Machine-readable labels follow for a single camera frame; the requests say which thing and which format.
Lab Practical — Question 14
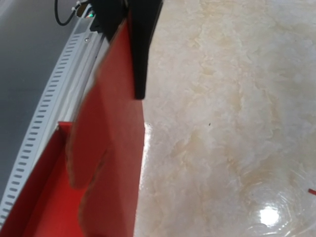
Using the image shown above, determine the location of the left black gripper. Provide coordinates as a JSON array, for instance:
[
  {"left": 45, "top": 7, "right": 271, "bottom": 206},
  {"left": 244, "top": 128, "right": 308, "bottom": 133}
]
[{"left": 90, "top": 0, "right": 163, "bottom": 100}]

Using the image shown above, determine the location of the red paper box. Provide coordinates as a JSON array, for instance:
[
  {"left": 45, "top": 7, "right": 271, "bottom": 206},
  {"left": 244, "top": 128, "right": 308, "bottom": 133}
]
[{"left": 0, "top": 21, "right": 145, "bottom": 237}]

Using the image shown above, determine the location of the torn red paper scrap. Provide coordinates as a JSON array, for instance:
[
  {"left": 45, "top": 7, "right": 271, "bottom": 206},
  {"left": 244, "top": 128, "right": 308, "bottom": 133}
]
[{"left": 308, "top": 189, "right": 316, "bottom": 195}]

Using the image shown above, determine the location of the small green circuit board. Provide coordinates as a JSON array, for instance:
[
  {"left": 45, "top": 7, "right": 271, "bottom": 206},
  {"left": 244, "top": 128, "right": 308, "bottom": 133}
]
[{"left": 76, "top": 2, "right": 95, "bottom": 18}]

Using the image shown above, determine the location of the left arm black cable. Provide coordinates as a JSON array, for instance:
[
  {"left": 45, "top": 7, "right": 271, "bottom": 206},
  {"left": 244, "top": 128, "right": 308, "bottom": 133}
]
[{"left": 54, "top": 0, "right": 76, "bottom": 26}]

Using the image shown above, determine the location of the front aluminium rail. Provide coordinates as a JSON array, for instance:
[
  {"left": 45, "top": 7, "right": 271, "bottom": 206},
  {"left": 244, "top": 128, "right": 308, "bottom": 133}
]
[{"left": 0, "top": 15, "right": 108, "bottom": 225}]

